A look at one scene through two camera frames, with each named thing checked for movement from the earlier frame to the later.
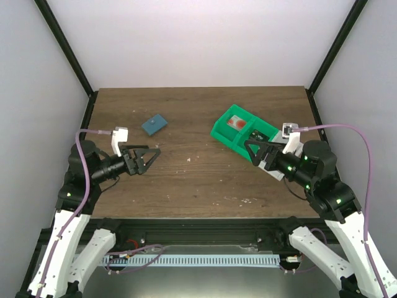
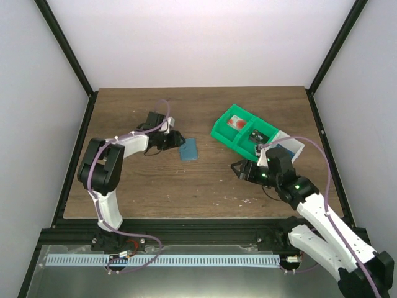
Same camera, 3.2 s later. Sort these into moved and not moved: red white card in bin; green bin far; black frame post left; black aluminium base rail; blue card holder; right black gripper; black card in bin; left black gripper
Moved: left black gripper; right black gripper; blue card holder
Not moved: black card in bin; black frame post left; black aluminium base rail; red white card in bin; green bin far
